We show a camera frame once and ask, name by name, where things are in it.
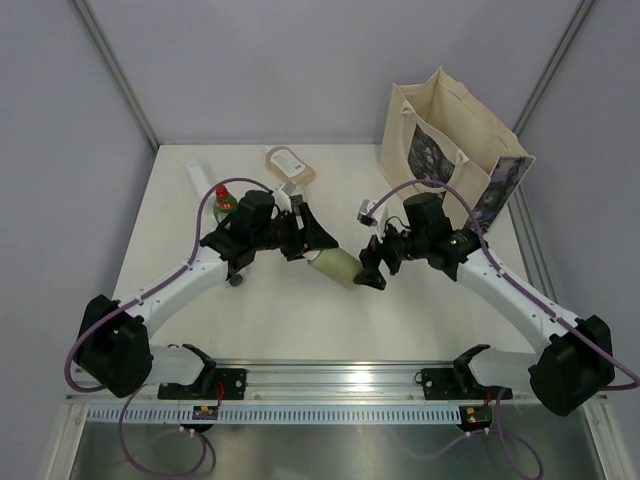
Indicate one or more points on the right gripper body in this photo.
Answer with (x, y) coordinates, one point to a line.
(396, 247)

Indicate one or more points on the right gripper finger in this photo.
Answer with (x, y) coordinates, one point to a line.
(370, 256)
(370, 277)

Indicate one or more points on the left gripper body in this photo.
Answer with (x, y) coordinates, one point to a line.
(286, 234)

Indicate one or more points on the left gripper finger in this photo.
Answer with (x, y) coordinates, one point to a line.
(316, 238)
(294, 255)

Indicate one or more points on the pale green round bottle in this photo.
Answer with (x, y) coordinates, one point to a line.
(336, 264)

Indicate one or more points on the frosted white bottle black cap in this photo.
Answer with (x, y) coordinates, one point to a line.
(236, 280)

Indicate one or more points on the green dish soap bottle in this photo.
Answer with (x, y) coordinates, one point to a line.
(224, 204)

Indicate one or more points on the amber liquid bottle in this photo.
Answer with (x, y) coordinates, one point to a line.
(288, 167)

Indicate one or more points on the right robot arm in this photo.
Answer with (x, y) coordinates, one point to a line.
(568, 363)

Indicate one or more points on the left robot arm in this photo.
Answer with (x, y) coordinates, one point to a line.
(113, 345)

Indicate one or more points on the beige canvas tote bag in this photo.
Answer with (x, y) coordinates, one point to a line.
(438, 131)

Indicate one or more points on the small white tube bottle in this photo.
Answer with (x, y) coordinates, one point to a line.
(199, 177)

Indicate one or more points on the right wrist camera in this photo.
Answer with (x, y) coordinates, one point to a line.
(372, 216)

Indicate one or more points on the aluminium mounting rail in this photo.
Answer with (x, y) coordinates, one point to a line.
(308, 382)

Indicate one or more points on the white slotted cable duct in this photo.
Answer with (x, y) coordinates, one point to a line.
(279, 415)

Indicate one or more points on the right aluminium frame post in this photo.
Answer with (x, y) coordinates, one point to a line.
(577, 21)

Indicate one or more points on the aluminium frame post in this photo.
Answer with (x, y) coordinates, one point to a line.
(577, 21)
(107, 56)

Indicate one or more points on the left aluminium frame post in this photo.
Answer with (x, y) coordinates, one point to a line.
(107, 56)

